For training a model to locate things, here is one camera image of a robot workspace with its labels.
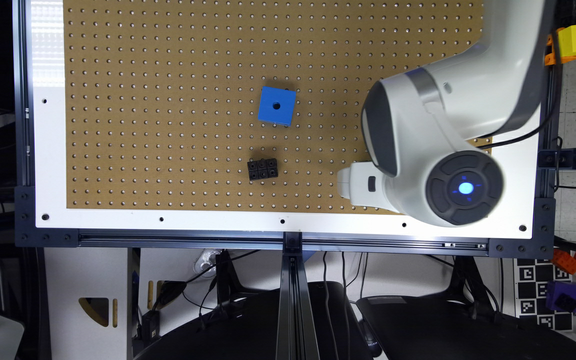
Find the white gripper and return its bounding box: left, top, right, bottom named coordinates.
left=337, top=162, right=393, bottom=209

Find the black office chair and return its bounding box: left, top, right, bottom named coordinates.
left=357, top=296, right=576, bottom=360
left=137, top=281, right=372, bottom=360

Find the black aluminium frame rail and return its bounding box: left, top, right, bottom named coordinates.
left=13, top=1, right=555, bottom=336

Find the brown perforated pegboard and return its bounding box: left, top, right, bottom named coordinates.
left=64, top=0, right=484, bottom=213

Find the black office chair right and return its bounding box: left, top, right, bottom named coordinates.
left=357, top=296, right=576, bottom=360

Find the black block with holes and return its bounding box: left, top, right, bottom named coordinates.
left=247, top=158, right=278, bottom=181

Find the black office chair left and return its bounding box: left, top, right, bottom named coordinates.
left=137, top=281, right=372, bottom=360

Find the white table frame plate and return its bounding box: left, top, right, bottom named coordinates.
left=21, top=1, right=537, bottom=239

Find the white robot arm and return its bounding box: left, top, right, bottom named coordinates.
left=337, top=0, right=555, bottom=227

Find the red orange block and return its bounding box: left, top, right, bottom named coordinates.
left=551, top=249, right=576, bottom=274

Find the purple block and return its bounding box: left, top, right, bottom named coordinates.
left=546, top=281, right=576, bottom=313

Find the blue cube with hole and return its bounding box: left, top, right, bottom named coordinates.
left=258, top=86, right=296, bottom=126

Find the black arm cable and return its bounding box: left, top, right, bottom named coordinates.
left=477, top=29, right=565, bottom=150

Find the white cabinet panel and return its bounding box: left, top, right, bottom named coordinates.
left=44, top=248, right=132, bottom=359

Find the black white fiducial marker board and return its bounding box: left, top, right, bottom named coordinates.
left=513, top=259, right=574, bottom=331

